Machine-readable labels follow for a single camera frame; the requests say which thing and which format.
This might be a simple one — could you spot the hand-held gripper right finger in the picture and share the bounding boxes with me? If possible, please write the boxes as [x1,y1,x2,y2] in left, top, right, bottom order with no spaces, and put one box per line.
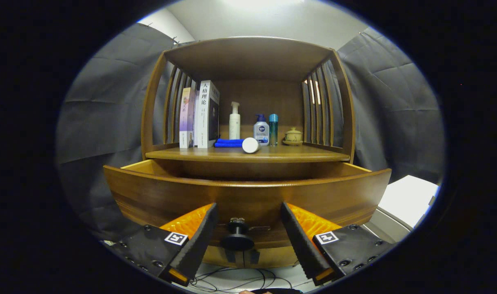
[281,202,396,286]

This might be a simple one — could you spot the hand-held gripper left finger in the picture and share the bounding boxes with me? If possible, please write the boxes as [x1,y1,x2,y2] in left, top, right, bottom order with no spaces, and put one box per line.
[108,203,219,286]

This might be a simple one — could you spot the wooden drawer with black knob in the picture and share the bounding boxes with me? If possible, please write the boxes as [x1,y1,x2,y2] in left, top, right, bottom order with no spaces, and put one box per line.
[103,158,393,252]

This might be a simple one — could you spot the white tube with green end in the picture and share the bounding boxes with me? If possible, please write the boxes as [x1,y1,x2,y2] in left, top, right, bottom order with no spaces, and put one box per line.
[242,137,260,154]

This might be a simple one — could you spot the wooden countertop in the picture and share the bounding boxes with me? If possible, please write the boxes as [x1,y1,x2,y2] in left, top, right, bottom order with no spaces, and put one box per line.
[145,144,351,163]

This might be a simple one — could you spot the brown wooden cabinet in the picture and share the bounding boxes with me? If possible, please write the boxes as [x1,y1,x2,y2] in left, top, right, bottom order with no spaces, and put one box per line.
[140,36,356,269]

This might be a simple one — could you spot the blue folded cloth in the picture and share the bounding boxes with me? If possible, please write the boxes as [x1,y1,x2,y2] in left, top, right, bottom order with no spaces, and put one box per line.
[214,138,246,148]

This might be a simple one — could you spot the beige lidded tea cup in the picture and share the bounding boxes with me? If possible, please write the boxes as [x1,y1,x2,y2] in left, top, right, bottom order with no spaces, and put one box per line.
[283,127,303,146]

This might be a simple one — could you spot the white flat board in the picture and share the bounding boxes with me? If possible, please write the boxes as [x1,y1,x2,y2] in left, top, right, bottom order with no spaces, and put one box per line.
[377,175,441,228]

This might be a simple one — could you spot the white pump bottle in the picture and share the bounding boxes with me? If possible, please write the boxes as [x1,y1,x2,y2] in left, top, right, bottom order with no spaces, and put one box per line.
[229,102,241,140]

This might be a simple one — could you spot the white bottle with blue cap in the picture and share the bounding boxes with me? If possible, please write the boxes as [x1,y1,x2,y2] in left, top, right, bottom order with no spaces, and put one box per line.
[253,114,270,146]

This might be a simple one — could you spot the teal bottle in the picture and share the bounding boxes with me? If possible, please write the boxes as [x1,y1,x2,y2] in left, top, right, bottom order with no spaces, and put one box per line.
[269,114,279,146]

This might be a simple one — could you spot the white book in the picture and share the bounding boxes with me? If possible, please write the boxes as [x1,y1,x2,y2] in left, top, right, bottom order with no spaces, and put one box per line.
[193,80,220,149]

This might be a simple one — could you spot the purple book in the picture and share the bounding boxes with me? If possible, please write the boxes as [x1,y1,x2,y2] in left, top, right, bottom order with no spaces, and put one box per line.
[179,87,196,149]

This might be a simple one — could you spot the black backdrop cloth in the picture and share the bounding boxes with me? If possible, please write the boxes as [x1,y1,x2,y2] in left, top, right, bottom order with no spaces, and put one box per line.
[56,22,446,241]

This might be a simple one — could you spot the black floor cables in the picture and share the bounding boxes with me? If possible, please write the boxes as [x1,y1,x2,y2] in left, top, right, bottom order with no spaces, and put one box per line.
[189,266,294,293]

